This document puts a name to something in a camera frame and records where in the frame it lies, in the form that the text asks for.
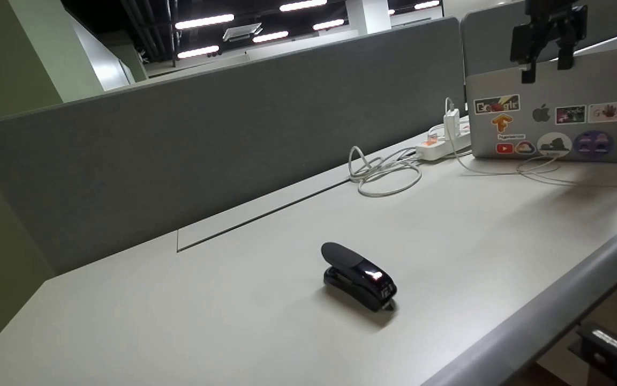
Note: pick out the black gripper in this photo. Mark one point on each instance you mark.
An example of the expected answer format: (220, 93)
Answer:
(546, 32)

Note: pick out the grey laptop with stickers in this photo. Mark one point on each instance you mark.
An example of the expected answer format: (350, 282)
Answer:
(580, 93)

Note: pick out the white laptop charger adapter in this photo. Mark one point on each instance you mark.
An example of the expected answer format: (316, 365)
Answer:
(453, 125)

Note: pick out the short grey desk partition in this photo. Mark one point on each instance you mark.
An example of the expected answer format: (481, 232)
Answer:
(492, 35)

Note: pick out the white power strip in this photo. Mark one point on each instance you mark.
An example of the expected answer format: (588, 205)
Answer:
(433, 148)

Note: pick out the ceiling light strip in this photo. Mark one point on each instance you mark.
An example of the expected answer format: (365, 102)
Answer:
(197, 51)
(329, 23)
(205, 22)
(271, 36)
(302, 4)

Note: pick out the black stapler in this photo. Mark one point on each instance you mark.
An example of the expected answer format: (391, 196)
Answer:
(359, 276)

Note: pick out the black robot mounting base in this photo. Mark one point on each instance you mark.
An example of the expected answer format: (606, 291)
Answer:
(612, 355)

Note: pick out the long grey desk partition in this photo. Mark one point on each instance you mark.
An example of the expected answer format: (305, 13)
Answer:
(214, 141)

